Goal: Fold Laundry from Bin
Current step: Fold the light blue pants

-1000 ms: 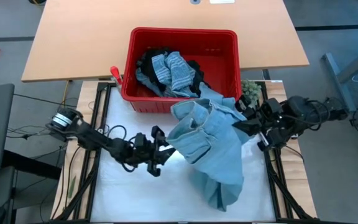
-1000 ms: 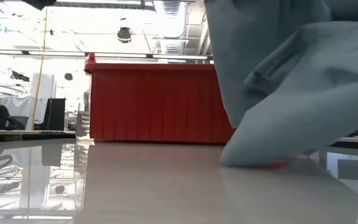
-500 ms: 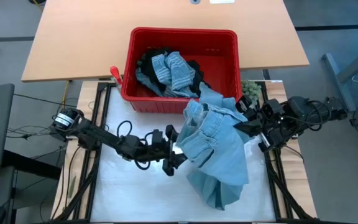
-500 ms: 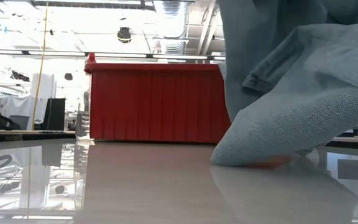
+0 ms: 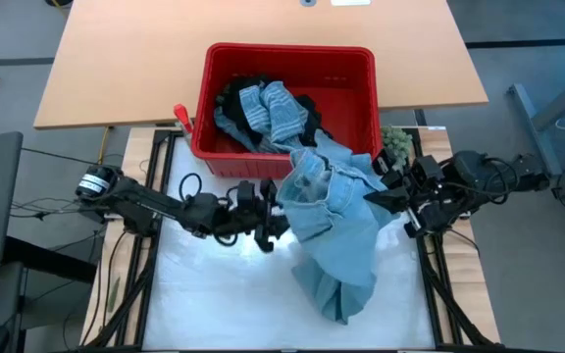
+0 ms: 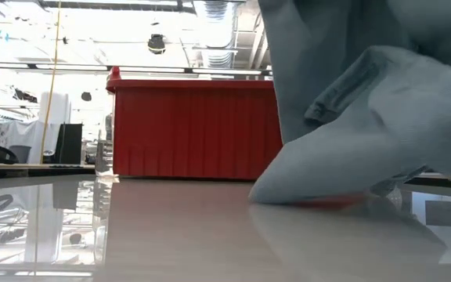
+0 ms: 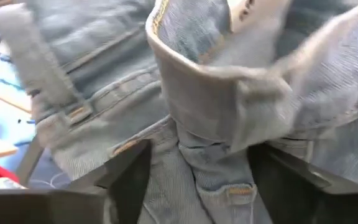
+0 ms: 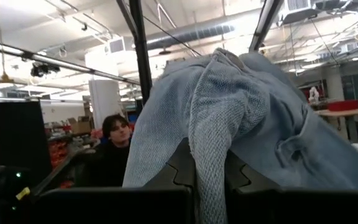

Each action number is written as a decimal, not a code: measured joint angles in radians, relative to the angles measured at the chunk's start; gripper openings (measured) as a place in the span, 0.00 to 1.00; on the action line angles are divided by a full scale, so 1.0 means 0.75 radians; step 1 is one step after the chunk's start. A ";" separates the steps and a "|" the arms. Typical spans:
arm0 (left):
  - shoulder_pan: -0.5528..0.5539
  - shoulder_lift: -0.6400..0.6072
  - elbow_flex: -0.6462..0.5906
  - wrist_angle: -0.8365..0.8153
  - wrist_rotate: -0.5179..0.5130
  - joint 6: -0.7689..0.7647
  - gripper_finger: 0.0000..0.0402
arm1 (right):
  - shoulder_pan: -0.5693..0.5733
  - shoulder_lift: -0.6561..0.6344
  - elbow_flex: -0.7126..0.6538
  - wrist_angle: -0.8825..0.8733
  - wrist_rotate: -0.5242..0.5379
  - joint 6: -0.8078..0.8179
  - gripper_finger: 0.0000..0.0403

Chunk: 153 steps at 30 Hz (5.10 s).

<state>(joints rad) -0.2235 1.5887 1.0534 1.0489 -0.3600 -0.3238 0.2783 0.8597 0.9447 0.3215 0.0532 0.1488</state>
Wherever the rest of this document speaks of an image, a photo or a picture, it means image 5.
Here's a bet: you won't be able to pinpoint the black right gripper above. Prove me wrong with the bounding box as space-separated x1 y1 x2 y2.
363 148 448 239

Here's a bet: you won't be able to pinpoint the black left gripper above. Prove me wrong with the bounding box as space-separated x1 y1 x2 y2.
221 178 291 254

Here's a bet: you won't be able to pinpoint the light blue denim jeans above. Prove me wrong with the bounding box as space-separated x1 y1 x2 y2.
276 129 404 326

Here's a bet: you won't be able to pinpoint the red plastic bin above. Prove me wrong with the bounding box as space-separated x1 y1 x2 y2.
190 42 385 180

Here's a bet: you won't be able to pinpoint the blue striped garment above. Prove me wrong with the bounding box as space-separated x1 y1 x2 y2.
213 80 313 156

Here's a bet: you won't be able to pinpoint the black garment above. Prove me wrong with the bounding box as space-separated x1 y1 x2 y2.
215 74 334 148

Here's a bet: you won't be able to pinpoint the grey metal table leg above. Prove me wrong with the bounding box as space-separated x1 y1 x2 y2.
507 63 565 177

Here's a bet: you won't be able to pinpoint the green pen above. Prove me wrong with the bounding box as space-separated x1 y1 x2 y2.
106 277 123 314

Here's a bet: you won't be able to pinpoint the light brown wooden desk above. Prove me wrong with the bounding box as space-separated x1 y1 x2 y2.
33 0 489 129

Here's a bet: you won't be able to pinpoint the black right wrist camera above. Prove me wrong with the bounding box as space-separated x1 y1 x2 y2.
412 155 444 186

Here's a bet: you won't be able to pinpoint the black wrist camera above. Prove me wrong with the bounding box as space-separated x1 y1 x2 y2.
412 155 444 186
235 179 258 210

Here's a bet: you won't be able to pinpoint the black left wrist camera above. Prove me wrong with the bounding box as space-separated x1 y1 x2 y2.
235 179 258 210

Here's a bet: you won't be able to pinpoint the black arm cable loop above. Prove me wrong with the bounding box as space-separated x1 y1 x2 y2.
179 172 204 202

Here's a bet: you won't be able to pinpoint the yellow cable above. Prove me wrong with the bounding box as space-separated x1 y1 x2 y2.
96 126 115 166

